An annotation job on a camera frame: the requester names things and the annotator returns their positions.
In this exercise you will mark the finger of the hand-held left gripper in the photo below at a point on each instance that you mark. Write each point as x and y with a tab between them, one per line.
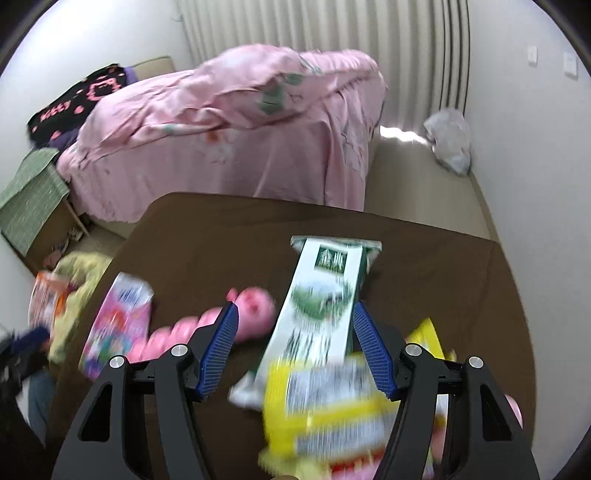
30	339

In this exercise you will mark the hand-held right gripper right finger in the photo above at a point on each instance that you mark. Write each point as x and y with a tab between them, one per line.
374	355

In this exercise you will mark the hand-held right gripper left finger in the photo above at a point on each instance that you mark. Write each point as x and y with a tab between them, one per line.
217	355

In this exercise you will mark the orange snack packet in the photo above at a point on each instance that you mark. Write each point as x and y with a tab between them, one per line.
48	295

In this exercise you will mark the small yellow snack packet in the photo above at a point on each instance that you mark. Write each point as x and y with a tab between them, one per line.
427	334

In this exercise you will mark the large yellow snack packet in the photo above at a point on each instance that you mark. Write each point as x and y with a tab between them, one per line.
323	415

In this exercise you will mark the green white milk carton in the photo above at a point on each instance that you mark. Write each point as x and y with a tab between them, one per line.
323	295

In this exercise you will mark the bin with yellow plastic bag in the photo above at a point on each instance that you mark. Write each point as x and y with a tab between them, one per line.
85	272

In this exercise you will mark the pink snack wrapper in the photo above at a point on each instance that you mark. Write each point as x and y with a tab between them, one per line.
117	323

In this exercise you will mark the pile of snack wrappers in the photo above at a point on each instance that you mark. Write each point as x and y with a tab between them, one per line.
351	468

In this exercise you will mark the person's leg in jeans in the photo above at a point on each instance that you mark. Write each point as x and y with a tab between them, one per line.
41	406

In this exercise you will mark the pink caterpillar toy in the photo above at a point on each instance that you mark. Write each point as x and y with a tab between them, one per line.
254	309

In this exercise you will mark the pink slipper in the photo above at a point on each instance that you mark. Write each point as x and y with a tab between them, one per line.
54	253

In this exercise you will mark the white sneaker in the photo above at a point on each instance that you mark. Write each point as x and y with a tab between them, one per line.
73	235

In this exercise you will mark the green checked cloth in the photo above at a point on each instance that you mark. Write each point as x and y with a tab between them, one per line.
27	198

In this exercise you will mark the pink cup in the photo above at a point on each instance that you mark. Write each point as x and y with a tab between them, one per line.
513	410

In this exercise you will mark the bed with pink floral sheet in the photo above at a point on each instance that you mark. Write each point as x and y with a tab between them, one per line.
277	161

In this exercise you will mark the white plastic bag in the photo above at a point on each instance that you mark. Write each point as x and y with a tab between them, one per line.
450	138

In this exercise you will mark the black blanket with pink print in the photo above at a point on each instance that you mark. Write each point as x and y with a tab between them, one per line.
60	110

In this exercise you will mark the pink floral duvet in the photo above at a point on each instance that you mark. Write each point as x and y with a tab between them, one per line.
184	97

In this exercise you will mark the beige headboard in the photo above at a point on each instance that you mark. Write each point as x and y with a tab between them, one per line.
154	68

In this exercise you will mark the white pleated curtain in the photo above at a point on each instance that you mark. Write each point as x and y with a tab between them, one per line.
369	37

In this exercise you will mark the white wall switch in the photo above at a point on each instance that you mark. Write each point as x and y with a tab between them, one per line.
571	67
533	54

